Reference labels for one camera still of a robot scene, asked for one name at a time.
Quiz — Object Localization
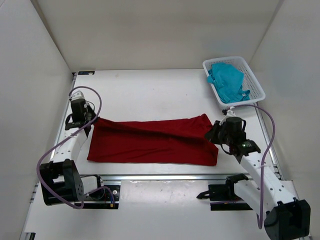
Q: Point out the blue t shirt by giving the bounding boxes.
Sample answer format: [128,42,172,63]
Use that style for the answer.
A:
[207,62,251,104]

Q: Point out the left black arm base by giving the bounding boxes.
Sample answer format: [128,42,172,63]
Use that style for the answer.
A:
[80,174,121,210]

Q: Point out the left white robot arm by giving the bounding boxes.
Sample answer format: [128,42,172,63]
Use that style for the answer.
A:
[39,96,96,203]

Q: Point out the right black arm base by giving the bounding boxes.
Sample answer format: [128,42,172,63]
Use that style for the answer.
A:
[196,173,252,211]

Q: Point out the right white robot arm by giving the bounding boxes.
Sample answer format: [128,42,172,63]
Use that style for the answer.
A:
[205,117,311,240]

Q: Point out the black table label sticker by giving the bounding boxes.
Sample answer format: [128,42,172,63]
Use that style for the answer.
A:
[77,70,95,76]

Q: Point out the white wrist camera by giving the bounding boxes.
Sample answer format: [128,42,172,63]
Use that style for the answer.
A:
[69,90,85,101]
[222,107,236,118]

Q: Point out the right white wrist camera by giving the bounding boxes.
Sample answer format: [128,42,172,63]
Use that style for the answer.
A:
[222,107,236,118]

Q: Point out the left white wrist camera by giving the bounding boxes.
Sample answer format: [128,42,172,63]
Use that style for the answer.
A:
[69,90,85,101]

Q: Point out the red t shirt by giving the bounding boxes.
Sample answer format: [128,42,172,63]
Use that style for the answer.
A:
[87,114,219,167]

